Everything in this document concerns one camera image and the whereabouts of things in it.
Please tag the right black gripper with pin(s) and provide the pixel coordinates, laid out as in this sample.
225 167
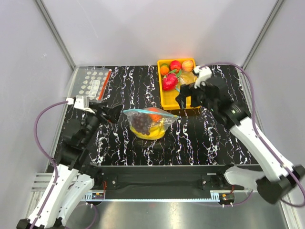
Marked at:
187 90

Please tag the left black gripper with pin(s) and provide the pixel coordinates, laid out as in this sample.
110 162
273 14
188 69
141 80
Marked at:
112 113

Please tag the purple grape bunch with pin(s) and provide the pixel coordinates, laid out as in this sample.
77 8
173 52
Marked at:
141 122

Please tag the clear bag teal zipper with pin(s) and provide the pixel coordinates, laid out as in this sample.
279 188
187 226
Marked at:
167 118

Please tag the yellow banana bunch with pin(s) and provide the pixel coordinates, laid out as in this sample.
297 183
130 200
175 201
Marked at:
155 132

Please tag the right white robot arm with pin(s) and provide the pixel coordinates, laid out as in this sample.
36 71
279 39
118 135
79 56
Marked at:
278 176

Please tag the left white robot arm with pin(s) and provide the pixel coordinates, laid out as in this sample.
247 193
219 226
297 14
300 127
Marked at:
71 179

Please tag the clear bag in tray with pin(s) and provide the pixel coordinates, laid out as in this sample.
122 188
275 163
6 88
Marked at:
186 78

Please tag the red dragon fruit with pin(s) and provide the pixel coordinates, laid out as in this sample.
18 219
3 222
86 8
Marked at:
169 81

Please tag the yellow plastic fruit tray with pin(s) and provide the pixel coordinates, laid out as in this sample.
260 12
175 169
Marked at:
168 101

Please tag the peach fruit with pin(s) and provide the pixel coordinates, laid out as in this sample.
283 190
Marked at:
187 65

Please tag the red apple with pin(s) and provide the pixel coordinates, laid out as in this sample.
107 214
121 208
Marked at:
175 65

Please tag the orange mandarin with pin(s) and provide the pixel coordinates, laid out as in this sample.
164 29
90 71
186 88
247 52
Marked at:
164 69

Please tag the black marble table mat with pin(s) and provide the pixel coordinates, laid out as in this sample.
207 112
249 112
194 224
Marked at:
196 138

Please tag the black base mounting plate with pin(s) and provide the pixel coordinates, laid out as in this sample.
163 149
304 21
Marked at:
120 177

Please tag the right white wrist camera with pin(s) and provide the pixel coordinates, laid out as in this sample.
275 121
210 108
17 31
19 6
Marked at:
202 73

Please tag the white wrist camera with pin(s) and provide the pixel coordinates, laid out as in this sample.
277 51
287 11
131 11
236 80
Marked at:
202 73
80 102

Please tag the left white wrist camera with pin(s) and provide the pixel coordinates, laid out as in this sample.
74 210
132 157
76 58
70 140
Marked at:
80 102

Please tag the aluminium frame rail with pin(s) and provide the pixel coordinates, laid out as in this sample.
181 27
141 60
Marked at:
200 191

